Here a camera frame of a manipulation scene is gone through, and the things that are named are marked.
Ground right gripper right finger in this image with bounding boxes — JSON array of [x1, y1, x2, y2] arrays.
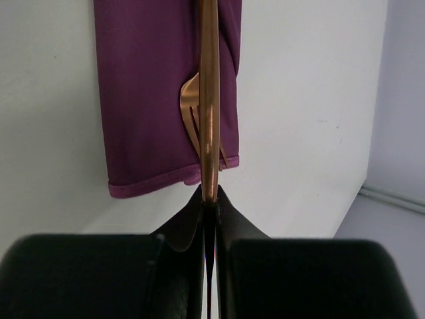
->
[[216, 190, 416, 318]]

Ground right side aluminium rail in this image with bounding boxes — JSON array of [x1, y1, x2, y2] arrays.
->
[[358, 185, 424, 214]]

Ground purple satin napkin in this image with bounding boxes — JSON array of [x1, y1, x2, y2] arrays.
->
[[91, 0, 245, 200]]

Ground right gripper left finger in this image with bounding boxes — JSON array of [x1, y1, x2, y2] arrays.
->
[[1, 190, 204, 318]]

